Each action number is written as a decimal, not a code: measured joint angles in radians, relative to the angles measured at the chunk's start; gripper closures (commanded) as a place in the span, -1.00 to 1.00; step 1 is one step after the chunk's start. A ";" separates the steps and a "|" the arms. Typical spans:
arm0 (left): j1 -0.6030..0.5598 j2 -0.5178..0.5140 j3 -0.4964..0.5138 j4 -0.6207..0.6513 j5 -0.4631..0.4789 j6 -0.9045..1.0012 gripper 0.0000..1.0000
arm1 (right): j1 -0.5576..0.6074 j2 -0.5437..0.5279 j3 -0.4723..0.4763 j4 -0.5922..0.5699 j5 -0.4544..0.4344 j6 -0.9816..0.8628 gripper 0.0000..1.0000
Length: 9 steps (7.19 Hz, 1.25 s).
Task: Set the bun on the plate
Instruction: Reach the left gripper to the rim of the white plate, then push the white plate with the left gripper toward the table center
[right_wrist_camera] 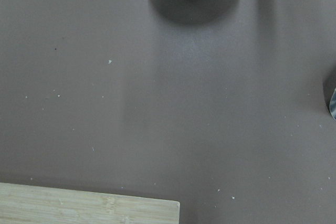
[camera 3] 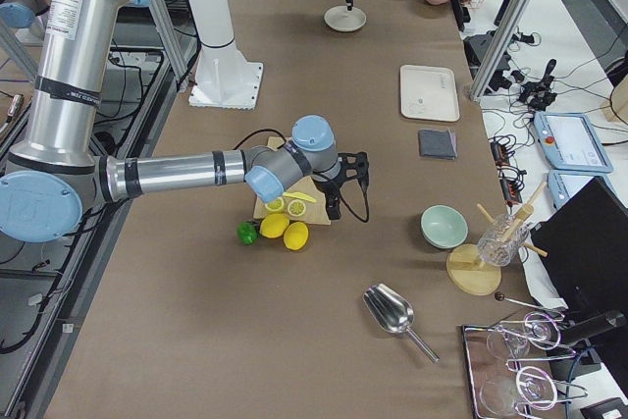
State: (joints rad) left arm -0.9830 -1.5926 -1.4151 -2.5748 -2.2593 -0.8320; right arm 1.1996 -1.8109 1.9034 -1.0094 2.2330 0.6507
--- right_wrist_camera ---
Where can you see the metal scoop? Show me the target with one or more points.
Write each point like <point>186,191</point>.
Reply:
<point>332,105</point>

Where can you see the wooden cutting board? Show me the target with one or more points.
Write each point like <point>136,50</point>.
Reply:
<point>34,204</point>

